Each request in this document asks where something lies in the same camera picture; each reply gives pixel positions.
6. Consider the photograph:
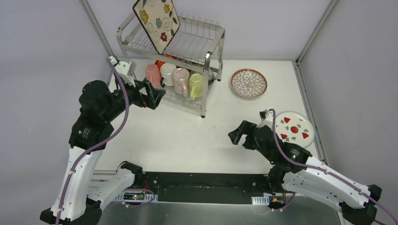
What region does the square flower pattern plate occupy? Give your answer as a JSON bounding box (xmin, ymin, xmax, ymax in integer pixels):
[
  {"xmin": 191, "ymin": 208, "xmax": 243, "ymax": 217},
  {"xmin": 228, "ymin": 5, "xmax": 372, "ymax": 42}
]
[{"xmin": 132, "ymin": 0, "xmax": 181, "ymax": 55}]

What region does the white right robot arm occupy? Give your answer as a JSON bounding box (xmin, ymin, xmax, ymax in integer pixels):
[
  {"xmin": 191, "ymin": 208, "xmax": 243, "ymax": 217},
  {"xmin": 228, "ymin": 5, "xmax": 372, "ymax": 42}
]
[{"xmin": 228, "ymin": 120, "xmax": 382, "ymax": 225}]

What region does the watermelon pattern round plate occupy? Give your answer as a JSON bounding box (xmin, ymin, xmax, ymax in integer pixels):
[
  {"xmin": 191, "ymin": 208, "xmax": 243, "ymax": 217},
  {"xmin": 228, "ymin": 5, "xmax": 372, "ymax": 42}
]
[{"xmin": 276, "ymin": 112, "xmax": 315, "ymax": 148}]

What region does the pink ceramic mug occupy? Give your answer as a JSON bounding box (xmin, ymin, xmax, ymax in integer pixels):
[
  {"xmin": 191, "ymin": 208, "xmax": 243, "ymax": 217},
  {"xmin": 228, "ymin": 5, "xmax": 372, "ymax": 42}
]
[{"xmin": 145, "ymin": 64, "xmax": 161, "ymax": 87}]

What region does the pale yellow ceramic mug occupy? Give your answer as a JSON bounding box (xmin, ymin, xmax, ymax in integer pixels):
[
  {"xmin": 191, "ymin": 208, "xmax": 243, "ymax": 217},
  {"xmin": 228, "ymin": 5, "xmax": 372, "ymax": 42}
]
[{"xmin": 189, "ymin": 73, "xmax": 204, "ymax": 100}]

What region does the mint green ceramic bowl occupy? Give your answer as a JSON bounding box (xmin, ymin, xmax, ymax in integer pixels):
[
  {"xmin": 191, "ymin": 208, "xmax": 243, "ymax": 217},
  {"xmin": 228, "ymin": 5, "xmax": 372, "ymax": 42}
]
[{"xmin": 208, "ymin": 69, "xmax": 215, "ymax": 86}]

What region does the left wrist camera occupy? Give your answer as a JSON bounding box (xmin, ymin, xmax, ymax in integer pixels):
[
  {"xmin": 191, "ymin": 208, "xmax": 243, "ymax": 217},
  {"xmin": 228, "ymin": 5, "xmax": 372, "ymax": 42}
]
[{"xmin": 115, "ymin": 60, "xmax": 137, "ymax": 87}]

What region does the orange plastic bowl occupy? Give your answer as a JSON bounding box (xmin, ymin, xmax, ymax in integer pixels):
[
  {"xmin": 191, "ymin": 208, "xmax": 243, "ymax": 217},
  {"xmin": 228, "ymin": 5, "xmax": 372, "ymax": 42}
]
[{"xmin": 155, "ymin": 54, "xmax": 177, "ymax": 70}]

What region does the small clear glass cup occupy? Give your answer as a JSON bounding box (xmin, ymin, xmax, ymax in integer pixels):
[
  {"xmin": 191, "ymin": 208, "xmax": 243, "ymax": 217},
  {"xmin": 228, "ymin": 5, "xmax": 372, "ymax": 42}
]
[{"xmin": 160, "ymin": 63, "xmax": 177, "ymax": 88}]

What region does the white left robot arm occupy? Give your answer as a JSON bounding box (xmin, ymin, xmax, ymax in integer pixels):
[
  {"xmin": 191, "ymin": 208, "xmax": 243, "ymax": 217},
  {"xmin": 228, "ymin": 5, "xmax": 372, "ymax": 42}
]
[{"xmin": 40, "ymin": 80, "xmax": 166, "ymax": 225}]

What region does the round floral pattern plate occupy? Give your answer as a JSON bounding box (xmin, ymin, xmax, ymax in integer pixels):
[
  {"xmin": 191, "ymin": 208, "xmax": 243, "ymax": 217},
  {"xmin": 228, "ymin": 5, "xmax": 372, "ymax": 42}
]
[{"xmin": 230, "ymin": 68, "xmax": 268, "ymax": 98}]

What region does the stainless steel dish rack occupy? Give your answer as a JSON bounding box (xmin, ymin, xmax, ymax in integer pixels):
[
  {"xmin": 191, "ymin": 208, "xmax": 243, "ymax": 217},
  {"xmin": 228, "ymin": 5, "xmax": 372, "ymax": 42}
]
[{"xmin": 116, "ymin": 13, "xmax": 226, "ymax": 118}]

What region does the translucent pink glass mug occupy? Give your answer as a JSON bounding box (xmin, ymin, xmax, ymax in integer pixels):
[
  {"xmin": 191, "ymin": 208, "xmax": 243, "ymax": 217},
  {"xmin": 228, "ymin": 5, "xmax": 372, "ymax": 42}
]
[{"xmin": 172, "ymin": 67, "xmax": 190, "ymax": 98}]

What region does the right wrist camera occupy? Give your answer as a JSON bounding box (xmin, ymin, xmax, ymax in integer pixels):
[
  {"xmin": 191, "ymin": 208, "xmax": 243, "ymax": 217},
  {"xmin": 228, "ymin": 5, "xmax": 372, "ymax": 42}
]
[{"xmin": 257, "ymin": 108, "xmax": 275, "ymax": 128}]

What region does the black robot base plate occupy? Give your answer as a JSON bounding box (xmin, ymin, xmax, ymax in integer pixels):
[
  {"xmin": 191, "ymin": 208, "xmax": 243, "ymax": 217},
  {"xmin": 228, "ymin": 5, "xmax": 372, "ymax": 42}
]
[{"xmin": 134, "ymin": 172, "xmax": 268, "ymax": 204}]

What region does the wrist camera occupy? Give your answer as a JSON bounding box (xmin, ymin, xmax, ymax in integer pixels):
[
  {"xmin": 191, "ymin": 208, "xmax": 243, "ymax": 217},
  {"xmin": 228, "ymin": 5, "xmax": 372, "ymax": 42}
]
[
  {"xmin": 115, "ymin": 60, "xmax": 137, "ymax": 87},
  {"xmin": 257, "ymin": 108, "xmax": 275, "ymax": 128}
]

